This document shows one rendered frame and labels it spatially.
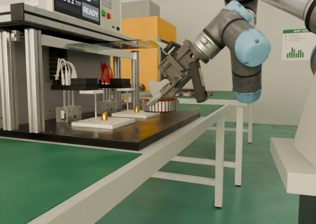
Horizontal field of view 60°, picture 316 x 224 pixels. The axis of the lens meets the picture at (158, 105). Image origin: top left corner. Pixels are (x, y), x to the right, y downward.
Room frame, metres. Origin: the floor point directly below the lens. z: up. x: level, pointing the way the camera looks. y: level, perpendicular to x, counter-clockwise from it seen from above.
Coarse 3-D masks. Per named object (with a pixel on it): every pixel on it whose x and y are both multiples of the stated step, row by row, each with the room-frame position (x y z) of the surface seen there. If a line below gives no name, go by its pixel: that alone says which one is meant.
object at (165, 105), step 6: (144, 102) 0.78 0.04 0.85; (162, 102) 0.76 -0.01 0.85; (168, 102) 0.77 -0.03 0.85; (174, 102) 0.78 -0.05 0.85; (144, 108) 0.79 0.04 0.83; (150, 108) 0.77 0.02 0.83; (156, 108) 0.76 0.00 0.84; (162, 108) 0.76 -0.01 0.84; (168, 108) 0.77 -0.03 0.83; (174, 108) 0.78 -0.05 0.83
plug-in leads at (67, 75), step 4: (60, 60) 0.93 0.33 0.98; (64, 60) 0.96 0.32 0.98; (60, 64) 0.95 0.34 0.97; (64, 64) 0.95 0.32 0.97; (72, 64) 0.96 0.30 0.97; (60, 68) 0.95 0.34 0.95; (72, 68) 0.94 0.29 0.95; (56, 72) 0.94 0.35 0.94; (68, 72) 0.97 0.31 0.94; (72, 72) 0.94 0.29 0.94; (56, 76) 0.94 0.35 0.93; (68, 76) 0.96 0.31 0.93; (72, 76) 0.94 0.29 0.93; (76, 76) 0.96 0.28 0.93; (56, 80) 0.93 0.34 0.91; (60, 80) 0.95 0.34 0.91; (64, 80) 0.94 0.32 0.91; (68, 80) 0.92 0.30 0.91; (56, 84) 0.93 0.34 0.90; (60, 84) 0.95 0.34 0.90; (68, 84) 0.92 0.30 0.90
